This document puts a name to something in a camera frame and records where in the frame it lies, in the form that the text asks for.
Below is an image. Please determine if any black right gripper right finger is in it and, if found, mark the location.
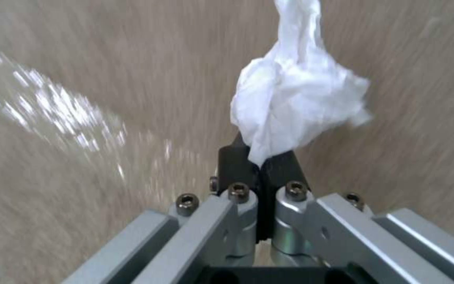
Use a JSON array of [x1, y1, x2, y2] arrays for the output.
[[259, 150, 454, 284]]

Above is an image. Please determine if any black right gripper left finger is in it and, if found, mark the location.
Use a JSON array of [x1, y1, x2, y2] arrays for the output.
[[62, 132, 261, 284]]

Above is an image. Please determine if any white tissue paper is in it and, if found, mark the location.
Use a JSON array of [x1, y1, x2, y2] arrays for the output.
[[229, 0, 373, 165]]

